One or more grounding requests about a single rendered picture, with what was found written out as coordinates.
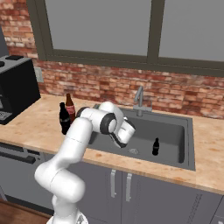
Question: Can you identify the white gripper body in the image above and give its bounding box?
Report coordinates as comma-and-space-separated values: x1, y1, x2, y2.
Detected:
116, 117, 137, 147

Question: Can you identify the small black bottle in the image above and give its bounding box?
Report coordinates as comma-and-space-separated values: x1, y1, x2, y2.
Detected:
151, 137, 161, 157

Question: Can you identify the dark grey sink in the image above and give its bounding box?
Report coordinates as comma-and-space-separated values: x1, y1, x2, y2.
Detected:
87, 104, 196, 172

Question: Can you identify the large brown red-label bottle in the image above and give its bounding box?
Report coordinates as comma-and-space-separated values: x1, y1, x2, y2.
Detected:
65, 93, 77, 123

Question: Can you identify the large black bottle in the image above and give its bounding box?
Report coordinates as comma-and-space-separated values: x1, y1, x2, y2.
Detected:
59, 101, 72, 136

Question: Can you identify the grey tap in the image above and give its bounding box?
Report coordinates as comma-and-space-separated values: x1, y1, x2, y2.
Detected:
133, 85, 153, 118

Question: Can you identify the grey cupboard door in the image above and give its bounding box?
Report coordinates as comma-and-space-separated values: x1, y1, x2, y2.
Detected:
67, 160, 123, 224
121, 171, 224, 224

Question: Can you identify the grey framed window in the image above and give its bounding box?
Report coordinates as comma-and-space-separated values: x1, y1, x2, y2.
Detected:
25, 0, 224, 79

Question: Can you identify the grey dishwasher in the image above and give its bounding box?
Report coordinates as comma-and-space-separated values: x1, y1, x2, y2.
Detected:
0, 142, 58, 212

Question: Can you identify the black coffee machine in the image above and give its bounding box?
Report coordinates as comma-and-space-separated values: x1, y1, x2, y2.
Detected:
0, 54, 42, 126

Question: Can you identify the grey drawer front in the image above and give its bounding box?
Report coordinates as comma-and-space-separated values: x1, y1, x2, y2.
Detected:
210, 195, 224, 224

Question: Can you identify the dark grey tall cabinet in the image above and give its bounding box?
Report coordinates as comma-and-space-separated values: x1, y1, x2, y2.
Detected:
0, 25, 10, 58

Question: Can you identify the silver cupboard handle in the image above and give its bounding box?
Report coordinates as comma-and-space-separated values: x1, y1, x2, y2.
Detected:
109, 169, 117, 199
125, 172, 133, 203

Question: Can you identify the grey wall socket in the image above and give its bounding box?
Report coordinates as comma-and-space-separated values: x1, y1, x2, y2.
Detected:
34, 66, 45, 84

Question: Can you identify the black dishwasher handle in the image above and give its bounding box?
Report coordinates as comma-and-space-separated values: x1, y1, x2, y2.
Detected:
0, 150, 37, 165

